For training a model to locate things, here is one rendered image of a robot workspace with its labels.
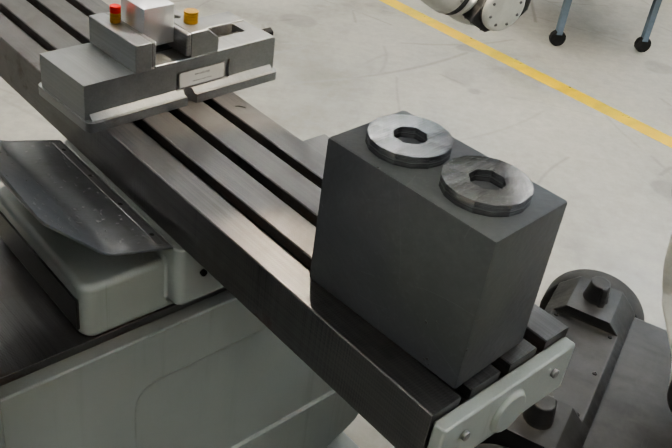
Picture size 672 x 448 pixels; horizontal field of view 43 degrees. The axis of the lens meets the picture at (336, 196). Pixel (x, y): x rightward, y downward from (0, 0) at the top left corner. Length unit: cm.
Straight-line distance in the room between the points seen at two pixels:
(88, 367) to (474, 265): 60
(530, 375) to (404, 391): 15
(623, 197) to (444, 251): 248
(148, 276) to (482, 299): 52
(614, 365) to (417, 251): 79
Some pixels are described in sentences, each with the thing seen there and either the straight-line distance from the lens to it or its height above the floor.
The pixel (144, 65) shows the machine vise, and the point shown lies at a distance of 125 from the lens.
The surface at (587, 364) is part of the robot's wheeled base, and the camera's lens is 153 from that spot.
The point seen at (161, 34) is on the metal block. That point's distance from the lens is 129.
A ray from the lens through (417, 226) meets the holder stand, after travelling 82.
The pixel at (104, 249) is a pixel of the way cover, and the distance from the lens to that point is 109.
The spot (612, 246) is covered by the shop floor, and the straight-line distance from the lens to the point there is 297.
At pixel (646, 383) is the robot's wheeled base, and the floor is 57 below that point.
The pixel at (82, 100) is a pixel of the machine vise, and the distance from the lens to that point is 122.
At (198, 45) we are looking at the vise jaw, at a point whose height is 104.
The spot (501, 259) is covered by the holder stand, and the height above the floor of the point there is 111.
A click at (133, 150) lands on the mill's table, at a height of 95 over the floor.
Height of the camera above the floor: 156
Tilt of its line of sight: 33 degrees down
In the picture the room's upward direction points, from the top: 8 degrees clockwise
